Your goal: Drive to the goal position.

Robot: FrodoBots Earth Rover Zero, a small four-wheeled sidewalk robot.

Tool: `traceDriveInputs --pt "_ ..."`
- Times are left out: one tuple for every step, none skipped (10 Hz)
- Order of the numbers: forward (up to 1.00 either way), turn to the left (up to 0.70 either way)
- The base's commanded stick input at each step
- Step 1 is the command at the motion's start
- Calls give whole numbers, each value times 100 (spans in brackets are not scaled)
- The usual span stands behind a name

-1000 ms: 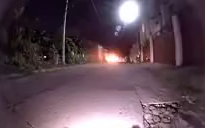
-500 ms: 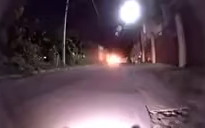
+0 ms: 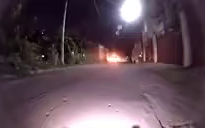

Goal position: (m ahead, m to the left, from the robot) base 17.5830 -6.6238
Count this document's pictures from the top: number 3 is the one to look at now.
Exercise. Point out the grey asphalt road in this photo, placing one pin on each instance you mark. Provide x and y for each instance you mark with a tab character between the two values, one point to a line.
90	90

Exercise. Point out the pale pole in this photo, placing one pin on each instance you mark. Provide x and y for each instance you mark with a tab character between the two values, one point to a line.
63	36

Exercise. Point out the street lamp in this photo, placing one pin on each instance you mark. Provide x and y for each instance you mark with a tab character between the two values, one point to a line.
130	10

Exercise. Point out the building with pale pillars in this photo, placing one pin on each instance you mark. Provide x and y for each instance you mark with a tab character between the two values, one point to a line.
170	48

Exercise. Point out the robot's own part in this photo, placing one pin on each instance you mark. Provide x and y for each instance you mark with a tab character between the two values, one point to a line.
135	126

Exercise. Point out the dark bushes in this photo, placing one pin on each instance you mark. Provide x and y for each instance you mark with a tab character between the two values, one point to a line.
26	53

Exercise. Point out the grey concrete pavement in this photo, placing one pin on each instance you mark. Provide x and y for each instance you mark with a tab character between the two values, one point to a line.
180	86

